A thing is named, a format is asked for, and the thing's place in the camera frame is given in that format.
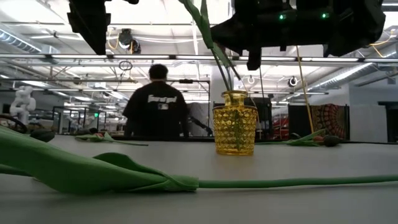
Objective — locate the yellow textured glass vase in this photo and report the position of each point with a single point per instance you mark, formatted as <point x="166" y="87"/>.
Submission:
<point x="234" y="130"/>

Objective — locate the black table clamp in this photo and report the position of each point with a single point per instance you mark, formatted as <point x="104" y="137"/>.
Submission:
<point x="93" y="130"/>

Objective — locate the horizontal ceiling pipe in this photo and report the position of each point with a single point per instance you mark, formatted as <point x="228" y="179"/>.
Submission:
<point x="62" y="80"/>

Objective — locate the small round ceiling fixture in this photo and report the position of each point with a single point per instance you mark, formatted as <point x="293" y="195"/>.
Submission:
<point x="251" y="80"/>
<point x="292" y="81"/>

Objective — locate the mandala pattern tapestry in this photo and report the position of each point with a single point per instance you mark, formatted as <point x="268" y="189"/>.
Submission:
<point x="329" y="119"/>

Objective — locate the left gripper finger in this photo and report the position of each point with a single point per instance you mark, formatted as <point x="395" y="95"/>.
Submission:
<point x="93" y="28"/>

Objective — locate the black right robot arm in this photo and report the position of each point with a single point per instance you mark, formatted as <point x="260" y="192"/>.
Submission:
<point x="357" y="28"/>

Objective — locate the maroon artificial tulip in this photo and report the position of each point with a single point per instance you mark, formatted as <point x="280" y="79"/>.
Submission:
<point x="62" y="168"/>

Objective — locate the red storage rack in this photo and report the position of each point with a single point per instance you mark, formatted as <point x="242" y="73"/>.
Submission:
<point x="281" y="124"/>

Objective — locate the bright pink artificial tulip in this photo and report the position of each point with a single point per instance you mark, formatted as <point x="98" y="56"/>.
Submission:
<point x="226" y="59"/>
<point x="203" y="28"/>
<point x="90" y="137"/>

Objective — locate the white humanoid robot figure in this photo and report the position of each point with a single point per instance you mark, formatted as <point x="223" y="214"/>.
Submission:
<point x="22" y="102"/>

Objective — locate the long ceiling light rail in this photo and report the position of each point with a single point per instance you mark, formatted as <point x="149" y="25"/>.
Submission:
<point x="31" y="56"/>

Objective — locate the black frame rig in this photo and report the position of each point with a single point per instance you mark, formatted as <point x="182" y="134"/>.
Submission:
<point x="186" y="81"/>

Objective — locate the silver ventilation duct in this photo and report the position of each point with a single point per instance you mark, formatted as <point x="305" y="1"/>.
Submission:
<point x="342" y="76"/>
<point x="18" y="42"/>

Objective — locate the black curtain panel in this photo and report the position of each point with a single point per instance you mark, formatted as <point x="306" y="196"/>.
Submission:
<point x="298" y="121"/>

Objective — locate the person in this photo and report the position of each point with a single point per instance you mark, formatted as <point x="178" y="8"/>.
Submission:
<point x="155" y="105"/>

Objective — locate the black partition panel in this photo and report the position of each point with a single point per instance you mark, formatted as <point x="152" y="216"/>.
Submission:
<point x="265" y="109"/>

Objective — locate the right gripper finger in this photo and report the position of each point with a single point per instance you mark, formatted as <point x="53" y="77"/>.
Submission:
<point x="236" y="34"/>

